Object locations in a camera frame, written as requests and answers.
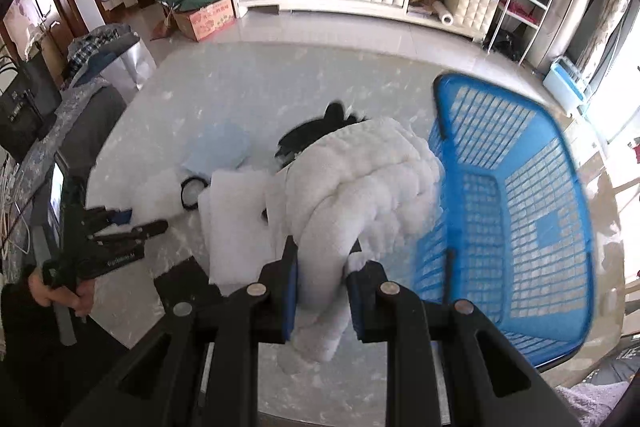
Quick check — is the black plush toy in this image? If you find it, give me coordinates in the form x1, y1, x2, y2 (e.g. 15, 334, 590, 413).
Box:
274, 101, 366, 167

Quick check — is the grey chair cover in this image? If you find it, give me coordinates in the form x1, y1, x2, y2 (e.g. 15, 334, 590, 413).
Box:
8, 76, 129, 228

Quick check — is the person's left hand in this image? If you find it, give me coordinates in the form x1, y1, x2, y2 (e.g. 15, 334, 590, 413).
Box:
28, 268, 96, 317

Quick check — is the white folded towel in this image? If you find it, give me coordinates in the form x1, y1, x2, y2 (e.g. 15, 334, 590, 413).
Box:
198, 169, 277, 296

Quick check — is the blue white storage bin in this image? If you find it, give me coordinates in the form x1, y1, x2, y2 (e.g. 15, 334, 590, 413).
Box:
542, 56, 591, 116

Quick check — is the white chunky knit blanket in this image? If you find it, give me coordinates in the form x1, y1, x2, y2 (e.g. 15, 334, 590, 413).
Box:
265, 117, 444, 362

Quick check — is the white metal shelf rack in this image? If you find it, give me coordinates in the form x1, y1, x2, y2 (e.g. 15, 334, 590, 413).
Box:
485, 0, 553, 65

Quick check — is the patterned curtain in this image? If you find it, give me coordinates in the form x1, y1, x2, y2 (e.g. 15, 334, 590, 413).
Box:
577, 0, 631, 82

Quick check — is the white paper roll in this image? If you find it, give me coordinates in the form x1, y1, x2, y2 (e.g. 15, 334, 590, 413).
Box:
432, 0, 454, 26

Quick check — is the cardboard box with red print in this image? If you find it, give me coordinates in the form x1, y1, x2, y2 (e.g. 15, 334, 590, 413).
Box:
174, 0, 235, 42

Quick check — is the blue plastic basket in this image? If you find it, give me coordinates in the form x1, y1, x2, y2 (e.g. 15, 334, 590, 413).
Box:
411, 72, 596, 371

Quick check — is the light blue cloth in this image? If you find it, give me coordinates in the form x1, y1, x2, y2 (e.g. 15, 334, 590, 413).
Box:
180, 122, 250, 180

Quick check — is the black tape ring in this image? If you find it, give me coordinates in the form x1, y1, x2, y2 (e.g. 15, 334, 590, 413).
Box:
179, 175, 212, 212

